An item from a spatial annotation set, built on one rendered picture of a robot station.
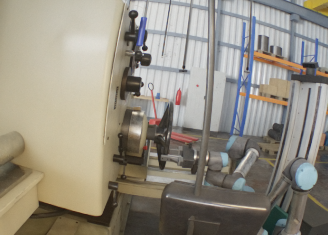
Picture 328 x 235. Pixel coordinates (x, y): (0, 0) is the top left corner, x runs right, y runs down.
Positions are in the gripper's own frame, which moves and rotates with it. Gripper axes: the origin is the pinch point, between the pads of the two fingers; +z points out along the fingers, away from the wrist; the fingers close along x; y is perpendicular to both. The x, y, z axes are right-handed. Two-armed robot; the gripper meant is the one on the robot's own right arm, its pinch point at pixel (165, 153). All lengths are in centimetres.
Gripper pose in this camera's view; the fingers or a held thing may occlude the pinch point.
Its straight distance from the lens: 120.1
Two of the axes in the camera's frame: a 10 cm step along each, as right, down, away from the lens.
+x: -0.4, 4.1, -9.1
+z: -9.9, -1.4, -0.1
